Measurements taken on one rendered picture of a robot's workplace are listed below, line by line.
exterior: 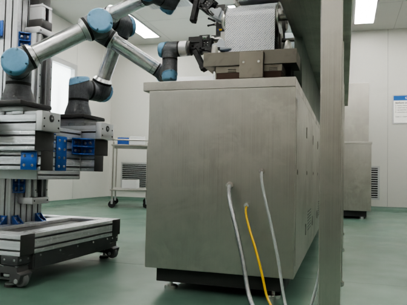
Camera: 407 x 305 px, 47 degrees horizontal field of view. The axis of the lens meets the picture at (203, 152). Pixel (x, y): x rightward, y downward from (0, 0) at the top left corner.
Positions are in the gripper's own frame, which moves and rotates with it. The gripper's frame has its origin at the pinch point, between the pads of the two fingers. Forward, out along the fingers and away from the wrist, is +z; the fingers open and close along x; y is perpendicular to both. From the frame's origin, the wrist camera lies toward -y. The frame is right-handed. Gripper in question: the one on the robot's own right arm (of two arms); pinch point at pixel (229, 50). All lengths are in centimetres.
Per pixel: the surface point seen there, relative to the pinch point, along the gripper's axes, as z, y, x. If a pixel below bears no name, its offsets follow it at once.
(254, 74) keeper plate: 16.4, -16.6, -21.9
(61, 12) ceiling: -343, 171, 371
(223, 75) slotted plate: 2.3, -16.1, -18.8
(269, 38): 19.3, 4.5, -0.3
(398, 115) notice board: 130, 36, 555
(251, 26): 10.7, 10.5, -0.3
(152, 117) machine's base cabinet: -27, -34, -26
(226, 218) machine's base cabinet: 7, -77, -26
